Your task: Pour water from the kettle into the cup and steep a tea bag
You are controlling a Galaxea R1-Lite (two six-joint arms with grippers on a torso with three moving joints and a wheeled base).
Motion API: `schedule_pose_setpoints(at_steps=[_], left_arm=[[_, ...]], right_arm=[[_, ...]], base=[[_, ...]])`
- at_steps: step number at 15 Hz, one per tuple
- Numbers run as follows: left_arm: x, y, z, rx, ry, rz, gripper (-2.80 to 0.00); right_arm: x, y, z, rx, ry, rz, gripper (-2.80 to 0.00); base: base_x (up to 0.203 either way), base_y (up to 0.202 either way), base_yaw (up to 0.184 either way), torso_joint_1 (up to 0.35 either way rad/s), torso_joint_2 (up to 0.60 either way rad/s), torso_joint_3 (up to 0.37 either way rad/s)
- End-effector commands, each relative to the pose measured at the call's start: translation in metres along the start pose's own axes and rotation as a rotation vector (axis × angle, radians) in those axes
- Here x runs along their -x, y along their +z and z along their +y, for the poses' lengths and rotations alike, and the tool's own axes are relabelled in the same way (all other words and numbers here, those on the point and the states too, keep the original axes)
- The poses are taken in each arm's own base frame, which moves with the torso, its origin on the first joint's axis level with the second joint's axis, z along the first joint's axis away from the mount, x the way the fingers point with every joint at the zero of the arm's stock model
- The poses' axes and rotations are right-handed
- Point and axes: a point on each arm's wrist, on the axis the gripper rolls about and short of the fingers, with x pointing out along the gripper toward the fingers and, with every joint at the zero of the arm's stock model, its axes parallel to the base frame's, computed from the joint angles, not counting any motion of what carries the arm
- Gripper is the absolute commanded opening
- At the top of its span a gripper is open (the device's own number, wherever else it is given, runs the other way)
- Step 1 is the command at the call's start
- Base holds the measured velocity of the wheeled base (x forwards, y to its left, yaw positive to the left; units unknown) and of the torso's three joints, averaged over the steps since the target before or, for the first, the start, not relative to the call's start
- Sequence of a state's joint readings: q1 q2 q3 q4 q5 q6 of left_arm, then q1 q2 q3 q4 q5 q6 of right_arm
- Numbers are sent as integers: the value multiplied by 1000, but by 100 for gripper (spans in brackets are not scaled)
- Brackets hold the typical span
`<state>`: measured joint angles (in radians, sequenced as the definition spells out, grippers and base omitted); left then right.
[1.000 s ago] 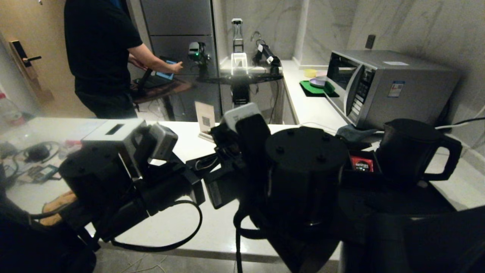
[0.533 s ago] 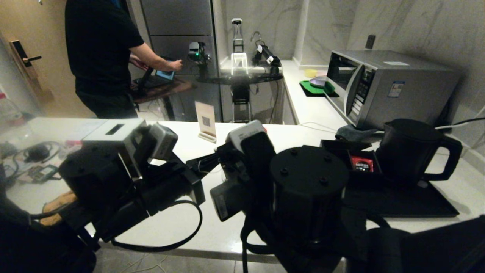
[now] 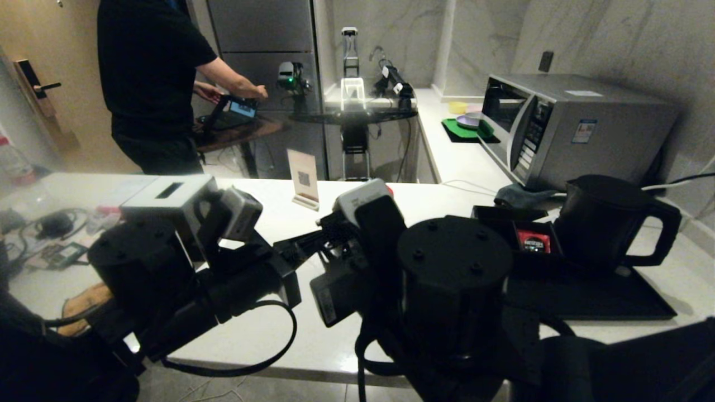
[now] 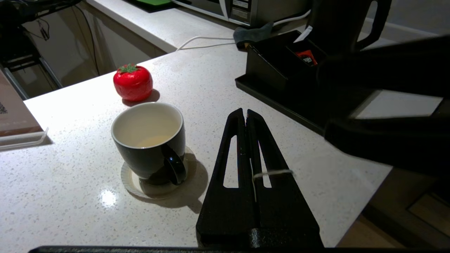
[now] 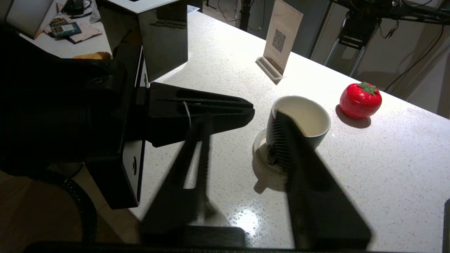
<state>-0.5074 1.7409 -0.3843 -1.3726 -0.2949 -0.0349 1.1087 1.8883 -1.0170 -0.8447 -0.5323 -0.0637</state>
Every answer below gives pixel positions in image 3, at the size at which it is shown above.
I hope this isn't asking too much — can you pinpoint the black electric kettle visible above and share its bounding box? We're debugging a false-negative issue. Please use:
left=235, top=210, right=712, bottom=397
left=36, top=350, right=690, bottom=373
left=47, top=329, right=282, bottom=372
left=553, top=174, right=682, bottom=275

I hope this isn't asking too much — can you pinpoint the teal card packet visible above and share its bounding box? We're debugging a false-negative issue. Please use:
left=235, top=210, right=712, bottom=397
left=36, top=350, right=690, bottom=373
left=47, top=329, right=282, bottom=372
left=44, top=242, right=90, bottom=270

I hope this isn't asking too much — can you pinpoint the person's left hand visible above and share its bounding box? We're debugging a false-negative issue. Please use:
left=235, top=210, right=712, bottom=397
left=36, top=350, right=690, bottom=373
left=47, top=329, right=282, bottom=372
left=193, top=81, right=224, bottom=104

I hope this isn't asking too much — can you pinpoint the QR code sign card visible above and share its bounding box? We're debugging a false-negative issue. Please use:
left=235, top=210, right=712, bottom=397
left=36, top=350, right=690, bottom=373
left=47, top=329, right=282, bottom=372
left=287, top=149, right=321, bottom=212

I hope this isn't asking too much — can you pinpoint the black robot torso column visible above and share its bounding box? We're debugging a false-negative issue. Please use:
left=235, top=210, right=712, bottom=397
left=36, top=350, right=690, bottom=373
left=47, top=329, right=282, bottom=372
left=341, top=124, right=373, bottom=183

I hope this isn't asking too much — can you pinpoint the black glossy tissue box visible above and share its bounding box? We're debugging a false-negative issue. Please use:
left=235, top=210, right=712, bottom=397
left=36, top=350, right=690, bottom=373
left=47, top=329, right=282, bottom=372
left=121, top=174, right=221, bottom=263

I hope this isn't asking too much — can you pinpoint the black compartment organizer box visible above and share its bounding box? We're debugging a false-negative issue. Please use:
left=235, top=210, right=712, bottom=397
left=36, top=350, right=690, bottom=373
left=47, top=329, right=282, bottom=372
left=472, top=205, right=564, bottom=271

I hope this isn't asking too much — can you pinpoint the brown wooden desk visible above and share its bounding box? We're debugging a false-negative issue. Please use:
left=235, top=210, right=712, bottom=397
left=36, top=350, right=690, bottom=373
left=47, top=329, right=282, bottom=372
left=190, top=116, right=287, bottom=156

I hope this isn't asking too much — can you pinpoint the black round platform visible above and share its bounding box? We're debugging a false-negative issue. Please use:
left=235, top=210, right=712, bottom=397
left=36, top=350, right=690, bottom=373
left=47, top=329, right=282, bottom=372
left=289, top=107, right=420, bottom=126

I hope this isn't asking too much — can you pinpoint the green mat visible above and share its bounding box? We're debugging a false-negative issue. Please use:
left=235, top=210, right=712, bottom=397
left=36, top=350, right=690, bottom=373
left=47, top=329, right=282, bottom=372
left=444, top=117, right=497, bottom=141

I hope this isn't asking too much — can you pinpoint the dark grey cloth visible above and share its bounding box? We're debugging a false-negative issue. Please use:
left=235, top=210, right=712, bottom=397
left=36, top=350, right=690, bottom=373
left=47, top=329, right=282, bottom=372
left=494, top=184, right=560, bottom=209

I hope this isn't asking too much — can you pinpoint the purple bowl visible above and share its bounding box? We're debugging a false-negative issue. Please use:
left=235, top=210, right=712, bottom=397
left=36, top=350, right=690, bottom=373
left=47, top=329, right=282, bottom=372
left=456, top=112, right=488, bottom=131

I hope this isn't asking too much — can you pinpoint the open laptop blue screen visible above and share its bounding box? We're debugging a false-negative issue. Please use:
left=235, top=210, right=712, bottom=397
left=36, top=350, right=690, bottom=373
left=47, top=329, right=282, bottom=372
left=201, top=94, right=259, bottom=132

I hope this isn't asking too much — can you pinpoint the printed white paper sheet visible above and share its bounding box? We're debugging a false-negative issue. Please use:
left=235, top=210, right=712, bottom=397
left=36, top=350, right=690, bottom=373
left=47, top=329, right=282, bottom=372
left=95, top=175, right=161, bottom=208

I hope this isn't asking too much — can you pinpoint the red coffee sachet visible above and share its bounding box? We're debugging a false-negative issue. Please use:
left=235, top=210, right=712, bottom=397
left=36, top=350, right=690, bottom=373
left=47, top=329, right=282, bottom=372
left=517, top=229, right=552, bottom=255

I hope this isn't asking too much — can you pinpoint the orange terry cloth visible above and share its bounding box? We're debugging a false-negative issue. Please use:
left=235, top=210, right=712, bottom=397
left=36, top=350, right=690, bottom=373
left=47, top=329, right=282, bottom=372
left=59, top=282, right=112, bottom=337

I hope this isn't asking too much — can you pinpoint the chrome kitchen faucet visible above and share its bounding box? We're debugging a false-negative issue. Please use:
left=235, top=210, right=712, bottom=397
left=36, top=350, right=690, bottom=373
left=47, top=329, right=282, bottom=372
left=368, top=46, right=390, bottom=89

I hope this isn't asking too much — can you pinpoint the person in black shirt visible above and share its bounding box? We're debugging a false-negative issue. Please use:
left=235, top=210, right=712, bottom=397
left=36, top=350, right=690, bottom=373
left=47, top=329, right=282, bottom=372
left=98, top=0, right=269, bottom=175

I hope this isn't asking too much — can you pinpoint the black serving tray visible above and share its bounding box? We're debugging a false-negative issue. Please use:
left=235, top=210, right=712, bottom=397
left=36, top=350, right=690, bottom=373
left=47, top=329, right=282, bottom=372
left=503, top=224, right=678, bottom=322

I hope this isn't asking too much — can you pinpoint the stainless steel refrigerator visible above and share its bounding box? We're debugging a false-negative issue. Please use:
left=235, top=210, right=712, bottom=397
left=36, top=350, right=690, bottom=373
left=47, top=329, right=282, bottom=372
left=193, top=0, right=329, bottom=180

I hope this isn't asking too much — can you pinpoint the pink paper envelope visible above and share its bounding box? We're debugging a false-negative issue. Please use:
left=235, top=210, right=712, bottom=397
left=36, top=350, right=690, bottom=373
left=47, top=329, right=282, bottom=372
left=27, top=234, right=117, bottom=270

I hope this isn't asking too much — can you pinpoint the silver microwave oven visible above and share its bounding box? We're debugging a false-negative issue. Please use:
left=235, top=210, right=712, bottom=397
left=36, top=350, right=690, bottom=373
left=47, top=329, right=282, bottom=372
left=482, top=74, right=680, bottom=194

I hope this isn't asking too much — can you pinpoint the clear plastic bottle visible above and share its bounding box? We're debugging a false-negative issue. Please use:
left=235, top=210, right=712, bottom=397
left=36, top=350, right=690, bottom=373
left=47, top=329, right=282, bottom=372
left=0, top=137, right=37, bottom=188

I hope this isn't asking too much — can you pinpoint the black electronic door lock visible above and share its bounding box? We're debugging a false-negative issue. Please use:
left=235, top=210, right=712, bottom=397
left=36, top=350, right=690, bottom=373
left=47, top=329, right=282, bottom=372
left=15, top=59, right=63, bottom=119

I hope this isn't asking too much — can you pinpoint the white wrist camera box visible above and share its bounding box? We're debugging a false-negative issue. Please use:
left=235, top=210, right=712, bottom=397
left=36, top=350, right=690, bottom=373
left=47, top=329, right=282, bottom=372
left=334, top=179, right=394, bottom=225

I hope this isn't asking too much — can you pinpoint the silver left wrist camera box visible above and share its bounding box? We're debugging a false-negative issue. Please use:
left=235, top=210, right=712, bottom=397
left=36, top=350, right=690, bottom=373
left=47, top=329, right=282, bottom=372
left=221, top=186, right=264, bottom=242

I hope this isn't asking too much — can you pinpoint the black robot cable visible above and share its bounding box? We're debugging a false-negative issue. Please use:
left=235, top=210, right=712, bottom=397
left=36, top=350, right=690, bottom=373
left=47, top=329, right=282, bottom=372
left=355, top=318, right=403, bottom=402

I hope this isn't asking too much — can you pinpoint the glowing white frame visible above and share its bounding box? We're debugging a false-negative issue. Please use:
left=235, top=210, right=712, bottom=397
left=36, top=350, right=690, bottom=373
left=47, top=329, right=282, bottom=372
left=340, top=78, right=368, bottom=112

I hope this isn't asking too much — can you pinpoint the black mouse cable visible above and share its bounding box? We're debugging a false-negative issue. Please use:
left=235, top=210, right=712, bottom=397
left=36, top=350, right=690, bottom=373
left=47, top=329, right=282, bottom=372
left=18, top=207, right=93, bottom=241

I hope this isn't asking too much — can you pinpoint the white power cable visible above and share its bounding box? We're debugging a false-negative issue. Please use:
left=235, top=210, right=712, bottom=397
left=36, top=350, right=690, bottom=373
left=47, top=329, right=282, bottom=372
left=640, top=156, right=715, bottom=193

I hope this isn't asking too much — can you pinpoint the black power cable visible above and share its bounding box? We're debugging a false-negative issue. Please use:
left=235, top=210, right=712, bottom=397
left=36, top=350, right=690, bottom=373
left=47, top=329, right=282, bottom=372
left=668, top=171, right=715, bottom=186

